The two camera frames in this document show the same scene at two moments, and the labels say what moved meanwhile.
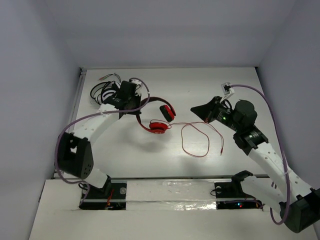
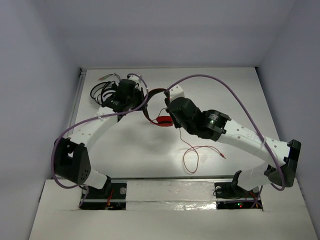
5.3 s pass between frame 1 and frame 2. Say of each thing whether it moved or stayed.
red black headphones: moved
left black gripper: stayed
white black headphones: stayed
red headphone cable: moved
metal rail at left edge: stayed
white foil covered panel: stayed
